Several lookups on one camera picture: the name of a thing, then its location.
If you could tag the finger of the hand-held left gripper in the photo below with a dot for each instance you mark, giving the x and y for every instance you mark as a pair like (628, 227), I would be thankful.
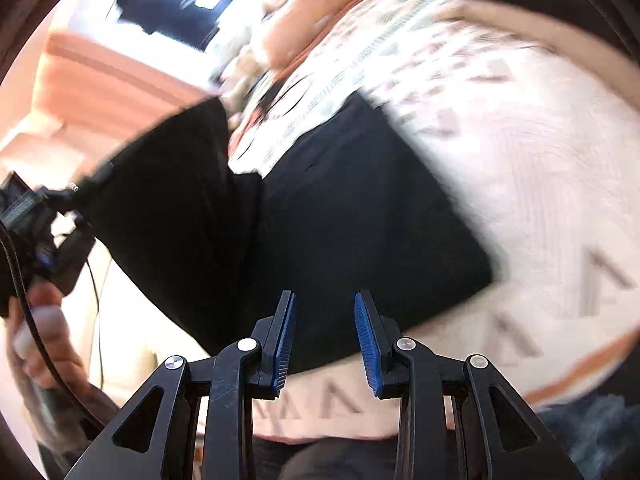
(67, 255)
(75, 194)

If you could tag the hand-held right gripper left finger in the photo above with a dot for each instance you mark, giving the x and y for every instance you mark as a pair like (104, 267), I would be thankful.
(285, 345)

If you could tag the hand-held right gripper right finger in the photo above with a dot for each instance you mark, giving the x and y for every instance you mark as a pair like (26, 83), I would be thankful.
(365, 345)

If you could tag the black garment with yellow print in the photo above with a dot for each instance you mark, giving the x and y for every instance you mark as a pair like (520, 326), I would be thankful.
(325, 235)

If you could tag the person's left forearm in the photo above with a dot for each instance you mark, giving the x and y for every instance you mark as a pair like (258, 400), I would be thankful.
(70, 410)

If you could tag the person's left hand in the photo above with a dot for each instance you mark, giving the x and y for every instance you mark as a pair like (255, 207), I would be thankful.
(60, 355)

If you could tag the cream padded furniture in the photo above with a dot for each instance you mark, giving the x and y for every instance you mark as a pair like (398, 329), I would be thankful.
(140, 320)

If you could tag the pink curtain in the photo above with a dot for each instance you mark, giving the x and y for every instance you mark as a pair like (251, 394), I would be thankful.
(100, 70)

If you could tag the dark hanging clothing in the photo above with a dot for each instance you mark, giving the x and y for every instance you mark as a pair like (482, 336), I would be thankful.
(165, 15)

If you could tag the beige plush toy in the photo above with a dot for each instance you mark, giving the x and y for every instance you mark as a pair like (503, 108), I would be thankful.
(245, 67)

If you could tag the blue fuzzy rug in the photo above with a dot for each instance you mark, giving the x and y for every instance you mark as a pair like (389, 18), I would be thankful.
(580, 435)

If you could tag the patterned white quilt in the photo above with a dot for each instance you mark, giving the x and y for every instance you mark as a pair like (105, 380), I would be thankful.
(525, 160)

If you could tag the orange pillow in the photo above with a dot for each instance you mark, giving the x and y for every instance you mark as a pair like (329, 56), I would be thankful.
(300, 25)

